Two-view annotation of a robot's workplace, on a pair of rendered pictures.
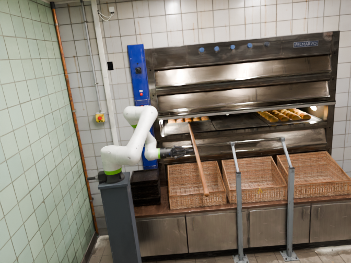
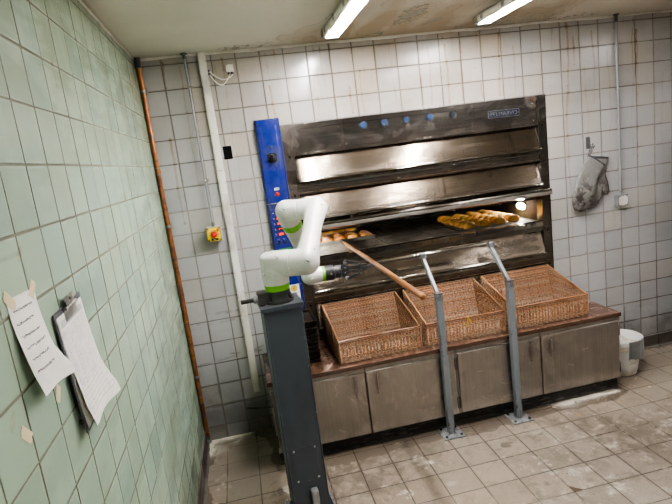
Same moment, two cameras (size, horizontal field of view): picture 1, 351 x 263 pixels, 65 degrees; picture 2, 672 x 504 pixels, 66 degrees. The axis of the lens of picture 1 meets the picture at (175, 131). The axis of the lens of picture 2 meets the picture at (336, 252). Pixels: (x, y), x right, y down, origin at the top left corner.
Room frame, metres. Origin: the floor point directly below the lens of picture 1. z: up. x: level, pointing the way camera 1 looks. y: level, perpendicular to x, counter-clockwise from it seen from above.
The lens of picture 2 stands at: (-0.68, 0.63, 1.87)
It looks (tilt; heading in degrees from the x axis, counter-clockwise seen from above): 11 degrees down; 349
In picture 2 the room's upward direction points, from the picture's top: 7 degrees counter-clockwise
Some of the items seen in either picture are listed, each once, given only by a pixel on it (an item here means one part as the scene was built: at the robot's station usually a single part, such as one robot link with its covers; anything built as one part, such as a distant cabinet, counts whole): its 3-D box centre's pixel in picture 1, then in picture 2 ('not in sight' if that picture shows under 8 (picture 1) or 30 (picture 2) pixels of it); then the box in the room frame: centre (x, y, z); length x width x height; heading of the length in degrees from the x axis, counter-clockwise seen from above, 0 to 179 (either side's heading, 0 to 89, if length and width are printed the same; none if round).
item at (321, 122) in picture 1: (243, 130); (429, 241); (2.87, -0.74, 1.16); 1.80 x 0.06 x 0.04; 89
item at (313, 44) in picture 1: (241, 50); (418, 125); (2.87, -0.74, 1.99); 1.80 x 0.08 x 0.21; 89
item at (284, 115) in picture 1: (281, 112); (476, 218); (3.28, -1.32, 1.21); 0.61 x 0.48 x 0.06; 179
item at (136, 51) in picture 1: (153, 125); (278, 255); (3.79, 0.30, 1.07); 1.93 x 0.16 x 2.15; 179
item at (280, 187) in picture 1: (252, 178); (452, 309); (2.58, -0.74, 0.72); 0.56 x 0.49 x 0.28; 88
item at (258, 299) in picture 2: (106, 176); (267, 296); (1.82, 0.53, 1.23); 0.26 x 0.15 x 0.06; 93
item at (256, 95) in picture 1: (242, 96); (425, 190); (2.84, -0.74, 1.54); 1.79 x 0.11 x 0.19; 89
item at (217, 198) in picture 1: (195, 183); (369, 325); (2.59, -0.15, 0.72); 0.56 x 0.49 x 0.28; 90
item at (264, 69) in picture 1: (242, 70); (422, 153); (2.84, -0.74, 1.80); 1.79 x 0.11 x 0.19; 89
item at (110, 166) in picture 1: (112, 158); (277, 270); (1.82, 0.46, 1.36); 0.16 x 0.13 x 0.19; 68
